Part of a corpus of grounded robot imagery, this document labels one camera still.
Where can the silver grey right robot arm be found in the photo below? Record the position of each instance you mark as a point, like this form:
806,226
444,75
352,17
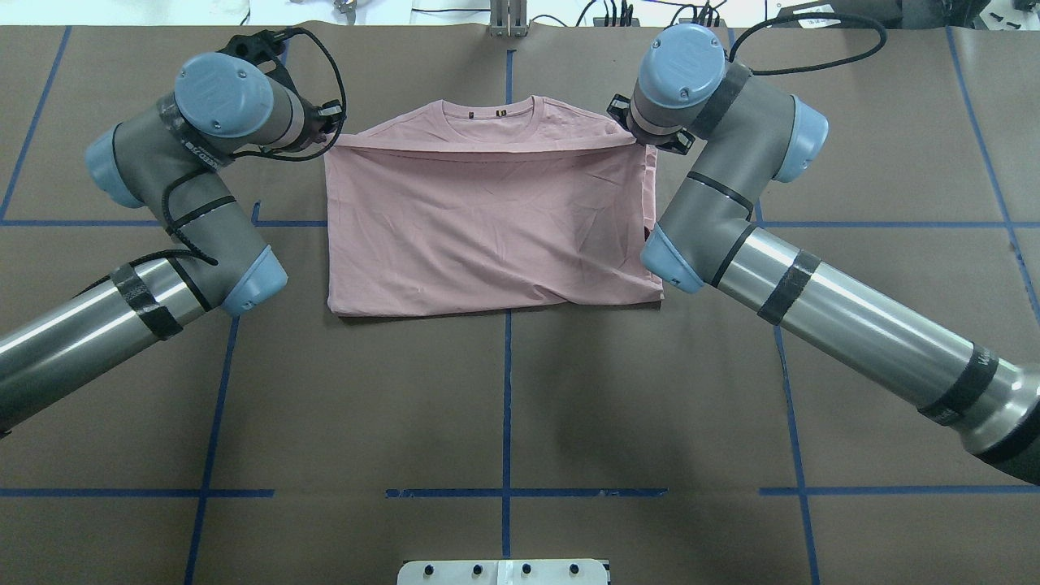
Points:
688,87

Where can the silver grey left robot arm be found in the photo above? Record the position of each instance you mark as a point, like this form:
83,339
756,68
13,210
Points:
168,160

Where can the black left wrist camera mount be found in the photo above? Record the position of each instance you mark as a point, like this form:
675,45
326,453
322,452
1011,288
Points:
260,48

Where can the aluminium frame post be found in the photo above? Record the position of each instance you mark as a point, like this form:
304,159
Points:
508,18

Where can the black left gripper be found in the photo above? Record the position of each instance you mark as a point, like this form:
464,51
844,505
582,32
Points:
311,132

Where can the pink Snoopy t-shirt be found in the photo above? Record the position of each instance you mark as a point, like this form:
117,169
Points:
453,209

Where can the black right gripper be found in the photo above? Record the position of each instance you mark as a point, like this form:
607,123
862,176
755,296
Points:
671,140

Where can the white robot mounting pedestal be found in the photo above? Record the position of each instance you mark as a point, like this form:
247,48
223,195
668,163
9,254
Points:
506,571

